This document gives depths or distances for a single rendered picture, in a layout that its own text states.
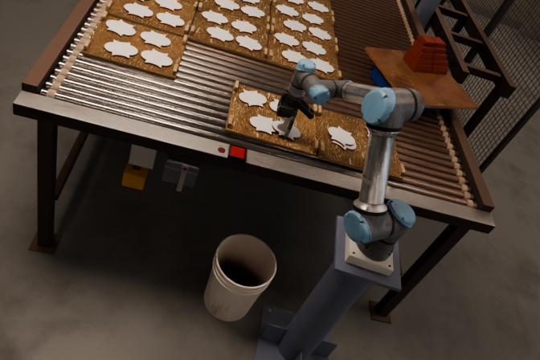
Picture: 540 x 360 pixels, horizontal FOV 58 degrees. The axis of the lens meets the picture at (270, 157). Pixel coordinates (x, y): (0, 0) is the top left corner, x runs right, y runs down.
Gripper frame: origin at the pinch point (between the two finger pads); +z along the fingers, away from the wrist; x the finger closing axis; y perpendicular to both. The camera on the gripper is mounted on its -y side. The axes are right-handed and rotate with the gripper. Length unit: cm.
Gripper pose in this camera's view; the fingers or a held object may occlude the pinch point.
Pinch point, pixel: (287, 129)
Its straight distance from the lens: 218.0
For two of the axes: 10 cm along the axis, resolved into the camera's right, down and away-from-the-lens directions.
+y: -9.6, -2.4, -1.4
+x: -0.6, 6.8, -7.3
